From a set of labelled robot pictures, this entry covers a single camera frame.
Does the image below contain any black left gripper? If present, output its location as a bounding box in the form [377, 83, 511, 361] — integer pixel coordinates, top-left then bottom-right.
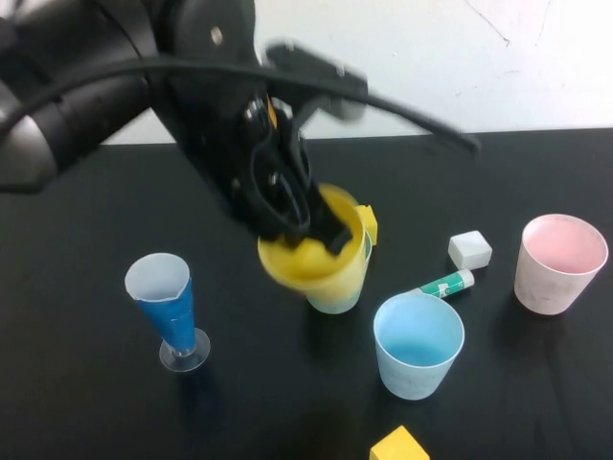
[157, 71, 356, 258]

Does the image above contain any yellow plastic cup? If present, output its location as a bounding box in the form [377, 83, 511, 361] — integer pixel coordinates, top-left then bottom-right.
[257, 183, 373, 301]

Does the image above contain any blue plastic cup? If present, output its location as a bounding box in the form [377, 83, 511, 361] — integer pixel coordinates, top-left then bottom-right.
[373, 293, 466, 402]

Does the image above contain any pink plastic cup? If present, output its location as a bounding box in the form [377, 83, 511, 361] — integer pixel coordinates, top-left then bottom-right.
[513, 214, 609, 317]

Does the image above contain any yellow foam cube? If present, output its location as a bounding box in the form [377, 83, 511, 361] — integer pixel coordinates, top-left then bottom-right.
[353, 204, 379, 248]
[368, 425, 430, 460]

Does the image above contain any green plastic cup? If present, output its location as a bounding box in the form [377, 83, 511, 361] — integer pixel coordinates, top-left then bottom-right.
[305, 229, 374, 316]

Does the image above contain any green white glue stick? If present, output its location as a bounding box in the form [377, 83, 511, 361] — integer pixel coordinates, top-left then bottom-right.
[400, 267, 476, 299]

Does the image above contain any blue-taped conical measuring glass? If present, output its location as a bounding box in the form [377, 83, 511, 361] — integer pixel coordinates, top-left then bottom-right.
[124, 252, 212, 374]

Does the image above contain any white foam cube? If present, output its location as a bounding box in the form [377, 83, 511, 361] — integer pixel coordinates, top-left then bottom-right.
[447, 230, 493, 269]

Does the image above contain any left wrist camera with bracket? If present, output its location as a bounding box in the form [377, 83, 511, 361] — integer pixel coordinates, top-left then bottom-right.
[264, 40, 370, 125]

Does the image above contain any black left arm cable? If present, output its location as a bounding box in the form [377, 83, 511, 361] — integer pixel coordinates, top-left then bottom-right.
[0, 56, 483, 155]

